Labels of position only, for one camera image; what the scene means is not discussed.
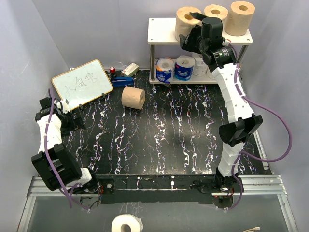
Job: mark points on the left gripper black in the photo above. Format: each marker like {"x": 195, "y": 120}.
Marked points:
{"x": 76, "y": 124}

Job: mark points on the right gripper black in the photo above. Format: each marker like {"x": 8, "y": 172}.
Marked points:
{"x": 188, "y": 43}

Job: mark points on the brown roll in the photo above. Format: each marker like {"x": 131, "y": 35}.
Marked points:
{"x": 239, "y": 18}
{"x": 133, "y": 97}
{"x": 217, "y": 11}
{"x": 184, "y": 21}

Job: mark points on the brown roll front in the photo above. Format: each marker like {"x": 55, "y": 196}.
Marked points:
{"x": 217, "y": 11}
{"x": 239, "y": 18}

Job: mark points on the blue Tempo roll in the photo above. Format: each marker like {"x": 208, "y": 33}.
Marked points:
{"x": 184, "y": 67}

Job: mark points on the white patterned paper roll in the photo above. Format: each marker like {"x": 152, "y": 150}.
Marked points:
{"x": 200, "y": 68}

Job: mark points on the light blue roll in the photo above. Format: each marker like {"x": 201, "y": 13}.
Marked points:
{"x": 164, "y": 70}

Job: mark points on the plain white paper roll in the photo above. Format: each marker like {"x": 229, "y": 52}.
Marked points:
{"x": 209, "y": 74}

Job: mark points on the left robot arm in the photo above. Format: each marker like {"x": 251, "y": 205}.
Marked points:
{"x": 54, "y": 162}

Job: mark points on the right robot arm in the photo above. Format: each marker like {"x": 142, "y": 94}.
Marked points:
{"x": 242, "y": 121}

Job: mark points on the white two-tier shelf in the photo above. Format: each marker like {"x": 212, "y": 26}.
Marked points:
{"x": 161, "y": 31}

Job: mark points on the blue stapler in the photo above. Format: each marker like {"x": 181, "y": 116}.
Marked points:
{"x": 122, "y": 81}

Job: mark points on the red emergency stop button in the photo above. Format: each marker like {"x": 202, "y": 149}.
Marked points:
{"x": 112, "y": 70}

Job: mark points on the white green small box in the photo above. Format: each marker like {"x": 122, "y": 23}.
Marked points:
{"x": 130, "y": 70}

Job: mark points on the white roll on floor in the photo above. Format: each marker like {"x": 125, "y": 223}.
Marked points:
{"x": 126, "y": 223}

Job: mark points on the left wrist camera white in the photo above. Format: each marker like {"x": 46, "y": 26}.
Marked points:
{"x": 63, "y": 105}

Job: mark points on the small whiteboard wooden frame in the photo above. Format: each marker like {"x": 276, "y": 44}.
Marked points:
{"x": 83, "y": 84}

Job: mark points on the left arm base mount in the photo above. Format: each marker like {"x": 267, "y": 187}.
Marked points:
{"x": 101, "y": 186}

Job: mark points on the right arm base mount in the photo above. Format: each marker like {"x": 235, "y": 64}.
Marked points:
{"x": 210, "y": 187}

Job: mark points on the aluminium rail frame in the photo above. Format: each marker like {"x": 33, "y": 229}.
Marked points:
{"x": 154, "y": 155}

